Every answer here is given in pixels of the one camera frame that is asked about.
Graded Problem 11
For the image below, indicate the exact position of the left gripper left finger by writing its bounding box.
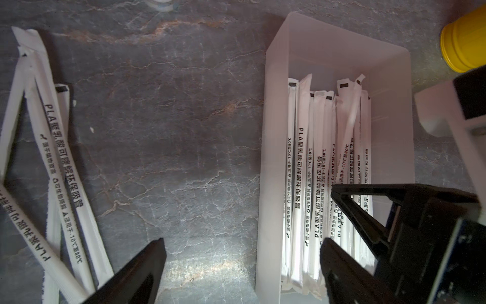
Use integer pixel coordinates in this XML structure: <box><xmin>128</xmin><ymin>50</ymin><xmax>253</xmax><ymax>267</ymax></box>
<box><xmin>85</xmin><ymin>238</ymin><xmax>167</xmax><ymax>303</ymax></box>

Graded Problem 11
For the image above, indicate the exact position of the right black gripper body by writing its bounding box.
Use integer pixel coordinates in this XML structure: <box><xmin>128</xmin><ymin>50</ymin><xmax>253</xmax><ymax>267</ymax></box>
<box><xmin>374</xmin><ymin>184</ymin><xmax>485</xmax><ymax>303</ymax></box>

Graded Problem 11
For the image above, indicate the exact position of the pile straw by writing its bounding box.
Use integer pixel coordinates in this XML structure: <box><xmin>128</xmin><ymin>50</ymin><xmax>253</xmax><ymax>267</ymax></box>
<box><xmin>41</xmin><ymin>84</ymin><xmax>71</xmax><ymax>304</ymax></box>
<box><xmin>12</xmin><ymin>27</ymin><xmax>114</xmax><ymax>288</ymax></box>
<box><xmin>1</xmin><ymin>56</ymin><xmax>30</xmax><ymax>184</ymax></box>
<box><xmin>1</xmin><ymin>186</ymin><xmax>88</xmax><ymax>303</ymax></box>
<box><xmin>19</xmin><ymin>47</ymin><xmax>96</xmax><ymax>303</ymax></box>

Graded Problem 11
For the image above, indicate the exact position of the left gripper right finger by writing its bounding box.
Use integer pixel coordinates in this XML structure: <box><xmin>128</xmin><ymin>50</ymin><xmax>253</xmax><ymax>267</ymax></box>
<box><xmin>320</xmin><ymin>238</ymin><xmax>399</xmax><ymax>303</ymax></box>

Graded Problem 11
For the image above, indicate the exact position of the clear tape roll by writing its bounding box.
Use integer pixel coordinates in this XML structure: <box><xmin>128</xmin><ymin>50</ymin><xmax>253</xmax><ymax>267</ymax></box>
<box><xmin>144</xmin><ymin>0</ymin><xmax>174</xmax><ymax>12</ymax></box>

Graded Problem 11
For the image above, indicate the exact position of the yellow pen holder cup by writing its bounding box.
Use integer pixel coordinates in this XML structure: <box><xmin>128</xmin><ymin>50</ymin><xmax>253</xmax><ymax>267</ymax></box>
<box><xmin>440</xmin><ymin>5</ymin><xmax>485</xmax><ymax>73</ymax></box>

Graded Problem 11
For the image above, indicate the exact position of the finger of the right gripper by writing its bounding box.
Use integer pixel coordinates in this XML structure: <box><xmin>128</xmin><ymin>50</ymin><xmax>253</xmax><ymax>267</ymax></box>
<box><xmin>331</xmin><ymin>184</ymin><xmax>406</xmax><ymax>258</ymax></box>

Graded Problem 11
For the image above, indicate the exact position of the translucent plastic storage box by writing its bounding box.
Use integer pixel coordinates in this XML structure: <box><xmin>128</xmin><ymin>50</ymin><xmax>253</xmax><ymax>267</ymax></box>
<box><xmin>255</xmin><ymin>11</ymin><xmax>415</xmax><ymax>304</ymax></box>

